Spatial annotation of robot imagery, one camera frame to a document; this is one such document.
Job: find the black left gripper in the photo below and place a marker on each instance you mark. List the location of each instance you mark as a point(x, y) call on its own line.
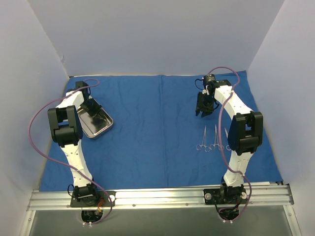
point(94, 109)

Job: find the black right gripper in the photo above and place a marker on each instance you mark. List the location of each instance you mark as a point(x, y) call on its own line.
point(204, 108)

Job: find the stainless steel instrument tray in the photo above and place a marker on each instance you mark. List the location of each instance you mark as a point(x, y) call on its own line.
point(92, 126)

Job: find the steel surgical forceps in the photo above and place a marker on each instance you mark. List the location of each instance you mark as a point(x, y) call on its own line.
point(216, 141)

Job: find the steel hemostat clamp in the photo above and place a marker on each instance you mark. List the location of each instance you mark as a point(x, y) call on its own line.
point(203, 145)

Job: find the steel tweezers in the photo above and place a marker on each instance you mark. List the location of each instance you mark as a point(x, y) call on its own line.
point(102, 118)

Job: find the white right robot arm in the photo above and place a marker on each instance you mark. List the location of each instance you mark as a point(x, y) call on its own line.
point(245, 133)

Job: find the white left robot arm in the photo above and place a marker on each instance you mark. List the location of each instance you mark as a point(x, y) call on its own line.
point(67, 132)

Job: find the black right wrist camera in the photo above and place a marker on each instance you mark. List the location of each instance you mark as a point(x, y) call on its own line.
point(208, 79)

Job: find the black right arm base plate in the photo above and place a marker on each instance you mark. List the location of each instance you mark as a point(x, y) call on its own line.
point(225, 196)

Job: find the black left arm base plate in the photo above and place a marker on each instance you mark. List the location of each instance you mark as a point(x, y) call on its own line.
point(91, 201)

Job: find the aluminium front frame rail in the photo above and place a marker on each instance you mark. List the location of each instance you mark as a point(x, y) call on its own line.
point(263, 194)

